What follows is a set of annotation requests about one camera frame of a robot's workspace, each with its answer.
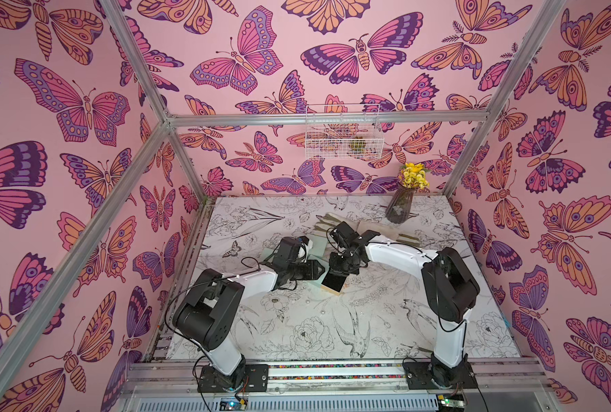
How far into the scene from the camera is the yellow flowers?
3.08 feet

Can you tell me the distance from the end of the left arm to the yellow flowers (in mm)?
464

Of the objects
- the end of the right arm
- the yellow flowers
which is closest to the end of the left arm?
the end of the right arm

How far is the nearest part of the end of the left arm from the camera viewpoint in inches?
28.1

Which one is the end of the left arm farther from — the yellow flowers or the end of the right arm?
the yellow flowers
